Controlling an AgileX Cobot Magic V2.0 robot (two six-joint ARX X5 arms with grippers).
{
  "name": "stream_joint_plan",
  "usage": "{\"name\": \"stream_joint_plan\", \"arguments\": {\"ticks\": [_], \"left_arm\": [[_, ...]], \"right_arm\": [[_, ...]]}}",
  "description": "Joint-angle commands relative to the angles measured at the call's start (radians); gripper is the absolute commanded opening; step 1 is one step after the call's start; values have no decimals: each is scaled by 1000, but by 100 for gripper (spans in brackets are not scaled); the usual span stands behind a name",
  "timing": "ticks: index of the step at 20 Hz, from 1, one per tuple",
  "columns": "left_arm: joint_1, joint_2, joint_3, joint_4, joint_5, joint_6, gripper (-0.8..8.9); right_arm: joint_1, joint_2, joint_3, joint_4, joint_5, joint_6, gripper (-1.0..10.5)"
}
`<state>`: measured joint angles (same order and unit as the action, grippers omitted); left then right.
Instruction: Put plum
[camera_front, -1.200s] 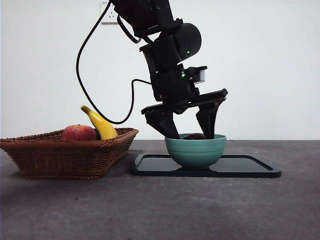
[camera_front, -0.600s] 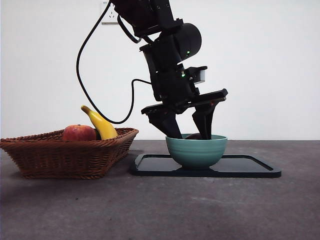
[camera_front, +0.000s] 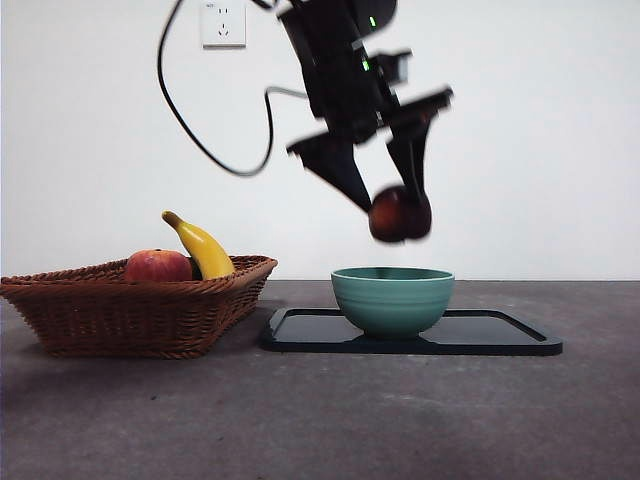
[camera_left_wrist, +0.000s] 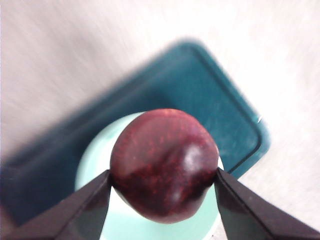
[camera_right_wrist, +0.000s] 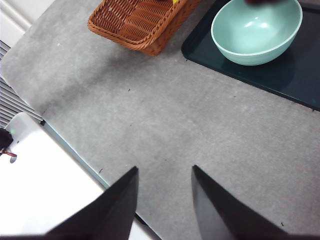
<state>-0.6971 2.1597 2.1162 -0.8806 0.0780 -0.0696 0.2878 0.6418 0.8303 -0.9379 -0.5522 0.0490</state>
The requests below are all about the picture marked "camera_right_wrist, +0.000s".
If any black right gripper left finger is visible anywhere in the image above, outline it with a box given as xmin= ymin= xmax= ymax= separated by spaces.
xmin=0 ymin=166 xmax=139 ymax=240

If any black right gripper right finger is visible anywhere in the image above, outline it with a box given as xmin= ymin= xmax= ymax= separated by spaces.
xmin=191 ymin=164 xmax=320 ymax=240

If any teal ribbed bowl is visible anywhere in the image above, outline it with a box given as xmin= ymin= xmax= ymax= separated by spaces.
xmin=210 ymin=0 xmax=303 ymax=66

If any grey slatted panel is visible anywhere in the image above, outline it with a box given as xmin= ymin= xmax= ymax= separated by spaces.
xmin=0 ymin=39 xmax=45 ymax=128

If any dark green rectangular tray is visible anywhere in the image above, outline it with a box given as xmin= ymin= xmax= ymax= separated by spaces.
xmin=181 ymin=0 xmax=320 ymax=112

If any brown wicker basket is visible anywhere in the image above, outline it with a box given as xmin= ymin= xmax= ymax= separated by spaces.
xmin=87 ymin=0 xmax=201 ymax=56

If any red cable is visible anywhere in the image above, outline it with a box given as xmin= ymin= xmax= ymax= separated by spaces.
xmin=0 ymin=149 xmax=18 ymax=158

